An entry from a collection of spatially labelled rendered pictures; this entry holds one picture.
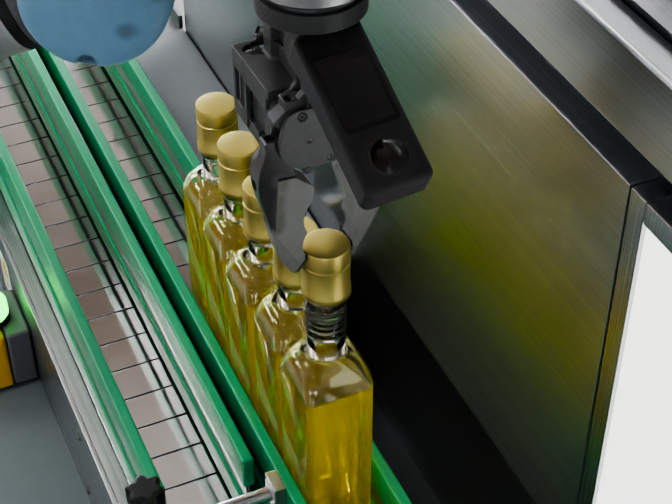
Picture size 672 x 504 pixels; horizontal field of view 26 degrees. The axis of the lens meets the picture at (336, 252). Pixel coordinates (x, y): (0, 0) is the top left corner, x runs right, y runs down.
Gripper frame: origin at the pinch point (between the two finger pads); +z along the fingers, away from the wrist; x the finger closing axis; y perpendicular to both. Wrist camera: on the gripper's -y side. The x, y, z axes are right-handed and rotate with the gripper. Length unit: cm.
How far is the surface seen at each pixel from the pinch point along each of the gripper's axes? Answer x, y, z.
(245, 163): -0.3, 15.6, 3.0
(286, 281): 1.1, 4.6, 5.9
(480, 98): -12.2, 1.2, -8.7
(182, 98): -11, 64, 30
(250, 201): 1.3, 10.7, 2.7
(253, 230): 1.2, 10.6, 5.5
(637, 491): -12.2, -21.8, 7.7
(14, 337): 16, 40, 36
